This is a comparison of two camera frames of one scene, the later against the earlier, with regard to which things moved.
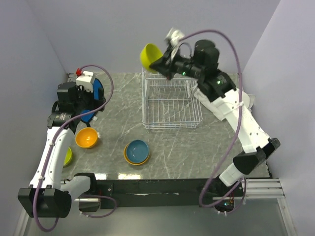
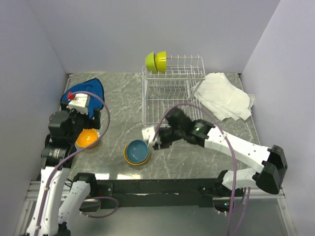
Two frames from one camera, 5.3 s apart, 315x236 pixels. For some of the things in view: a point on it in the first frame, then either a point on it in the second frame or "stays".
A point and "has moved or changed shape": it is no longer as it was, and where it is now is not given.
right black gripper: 165,66 -> 162,144
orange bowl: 86,137 stays
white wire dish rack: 170,103 stays
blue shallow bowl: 137,151 stays
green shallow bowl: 150,52 has moved or changed shape
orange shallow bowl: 127,161 stays
